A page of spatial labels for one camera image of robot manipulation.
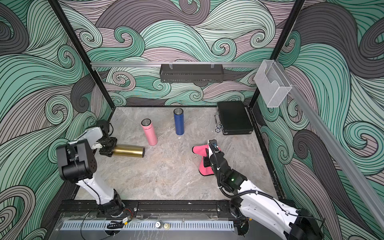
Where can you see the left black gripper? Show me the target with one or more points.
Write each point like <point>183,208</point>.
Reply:
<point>109,151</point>

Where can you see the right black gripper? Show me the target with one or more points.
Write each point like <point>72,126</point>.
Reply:
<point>206,159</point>

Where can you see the gold thermos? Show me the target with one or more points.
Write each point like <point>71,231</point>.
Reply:
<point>128,151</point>

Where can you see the pink microfiber cloth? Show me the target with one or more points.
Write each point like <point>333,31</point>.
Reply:
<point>205,167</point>

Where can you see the blue thermos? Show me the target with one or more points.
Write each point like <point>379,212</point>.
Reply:
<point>179,121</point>

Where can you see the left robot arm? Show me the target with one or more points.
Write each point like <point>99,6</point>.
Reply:
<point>77,164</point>

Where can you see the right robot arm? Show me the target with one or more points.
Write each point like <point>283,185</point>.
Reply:
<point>251,203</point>

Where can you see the pink thermos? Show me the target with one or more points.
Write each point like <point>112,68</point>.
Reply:
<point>149,131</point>

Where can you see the metal rings on case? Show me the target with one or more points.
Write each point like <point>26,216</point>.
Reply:
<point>218,124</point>

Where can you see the black case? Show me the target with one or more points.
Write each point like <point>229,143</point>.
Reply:
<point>234,118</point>

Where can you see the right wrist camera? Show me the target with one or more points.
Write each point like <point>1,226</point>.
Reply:
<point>213,147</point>

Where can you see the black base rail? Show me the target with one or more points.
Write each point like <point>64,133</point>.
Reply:
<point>144,208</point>

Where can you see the white slotted cable duct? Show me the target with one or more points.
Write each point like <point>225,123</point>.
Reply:
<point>152,226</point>

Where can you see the clear plastic wall holder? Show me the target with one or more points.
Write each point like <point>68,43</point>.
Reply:
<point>273,83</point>

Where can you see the black wall shelf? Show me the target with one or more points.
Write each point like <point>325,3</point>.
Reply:
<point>189,73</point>

